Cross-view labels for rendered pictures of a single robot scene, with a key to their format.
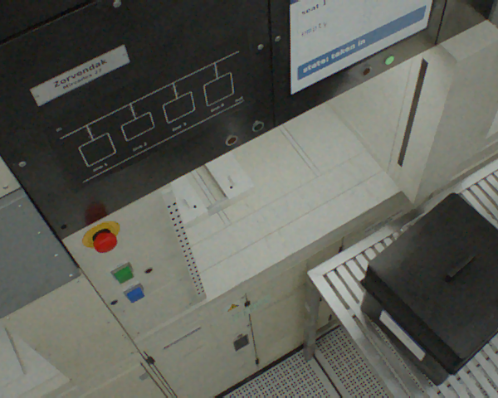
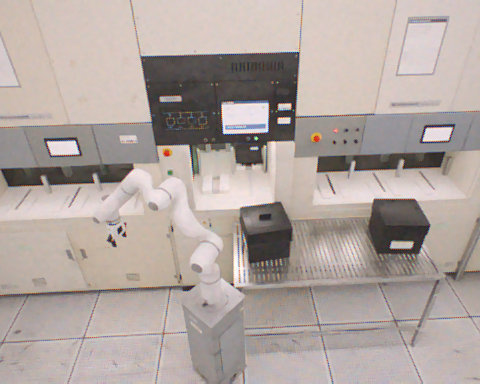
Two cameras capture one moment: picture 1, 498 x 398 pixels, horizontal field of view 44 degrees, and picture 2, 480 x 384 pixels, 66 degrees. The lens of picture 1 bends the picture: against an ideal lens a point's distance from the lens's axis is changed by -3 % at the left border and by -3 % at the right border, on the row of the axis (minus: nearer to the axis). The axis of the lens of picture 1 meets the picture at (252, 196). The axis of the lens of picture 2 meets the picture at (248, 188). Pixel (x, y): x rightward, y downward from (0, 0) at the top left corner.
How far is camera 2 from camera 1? 160 cm
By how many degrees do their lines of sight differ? 29
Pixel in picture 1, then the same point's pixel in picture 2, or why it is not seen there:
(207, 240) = (206, 198)
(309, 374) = not seen: hidden behind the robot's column
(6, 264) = (141, 143)
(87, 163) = (167, 124)
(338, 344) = (251, 292)
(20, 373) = (132, 207)
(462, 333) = (253, 229)
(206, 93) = (199, 120)
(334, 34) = (235, 119)
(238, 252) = (213, 203)
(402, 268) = (249, 210)
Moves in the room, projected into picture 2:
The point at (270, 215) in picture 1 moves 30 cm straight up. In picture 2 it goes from (229, 199) to (227, 165)
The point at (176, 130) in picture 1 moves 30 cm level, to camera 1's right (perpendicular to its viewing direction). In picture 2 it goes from (190, 127) to (234, 135)
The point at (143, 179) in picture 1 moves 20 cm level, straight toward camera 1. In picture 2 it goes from (180, 138) to (172, 154)
